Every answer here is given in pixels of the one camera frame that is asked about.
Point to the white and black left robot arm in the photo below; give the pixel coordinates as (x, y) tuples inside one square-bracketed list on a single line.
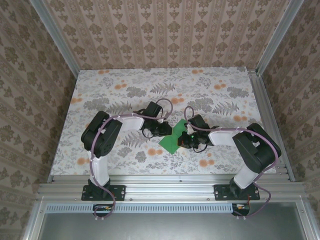
[(130, 123)]

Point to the aluminium side rail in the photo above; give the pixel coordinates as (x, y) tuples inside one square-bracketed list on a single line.
[(271, 125)]

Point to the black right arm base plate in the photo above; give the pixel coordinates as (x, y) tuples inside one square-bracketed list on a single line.
[(221, 192)]

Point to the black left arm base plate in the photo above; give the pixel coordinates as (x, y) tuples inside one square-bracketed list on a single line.
[(117, 192)]

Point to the long aluminium base rail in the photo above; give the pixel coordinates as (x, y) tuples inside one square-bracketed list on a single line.
[(175, 190)]

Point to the short aluminium frame rail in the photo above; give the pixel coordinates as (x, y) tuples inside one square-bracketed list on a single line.
[(32, 225), (302, 225)]

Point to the grey metal panel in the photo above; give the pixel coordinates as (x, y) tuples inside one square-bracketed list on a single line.
[(162, 227)]

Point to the floral patterned table cover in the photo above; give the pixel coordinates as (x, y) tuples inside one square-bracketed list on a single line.
[(112, 82)]

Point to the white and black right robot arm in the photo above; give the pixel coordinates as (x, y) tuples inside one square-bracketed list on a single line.
[(257, 150)]

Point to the green paper sheet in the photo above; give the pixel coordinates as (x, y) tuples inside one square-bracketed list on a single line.
[(172, 141)]

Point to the small black connector board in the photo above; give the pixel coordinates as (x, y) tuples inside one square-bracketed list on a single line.
[(241, 208), (102, 208)]

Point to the aluminium frame post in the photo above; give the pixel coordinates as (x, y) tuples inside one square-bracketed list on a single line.
[(57, 40), (275, 37)]

